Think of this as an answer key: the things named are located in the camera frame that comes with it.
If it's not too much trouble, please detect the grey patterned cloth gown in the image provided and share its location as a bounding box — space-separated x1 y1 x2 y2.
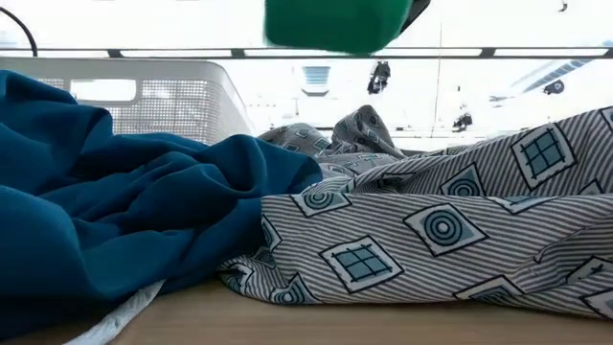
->
217 104 613 320

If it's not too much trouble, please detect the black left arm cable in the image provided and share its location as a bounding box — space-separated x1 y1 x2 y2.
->
0 7 38 58

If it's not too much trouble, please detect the black overhead camera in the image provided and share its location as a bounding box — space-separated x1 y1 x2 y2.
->
366 60 392 96

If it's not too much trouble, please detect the green block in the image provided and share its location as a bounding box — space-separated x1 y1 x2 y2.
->
263 0 416 55

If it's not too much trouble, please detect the black overhead frame bar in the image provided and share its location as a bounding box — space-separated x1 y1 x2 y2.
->
0 46 613 59

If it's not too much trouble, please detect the blue cloth garment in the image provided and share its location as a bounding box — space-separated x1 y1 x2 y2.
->
0 70 323 345

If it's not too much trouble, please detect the white perforated plastic basket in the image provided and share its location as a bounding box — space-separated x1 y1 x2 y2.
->
0 57 255 145

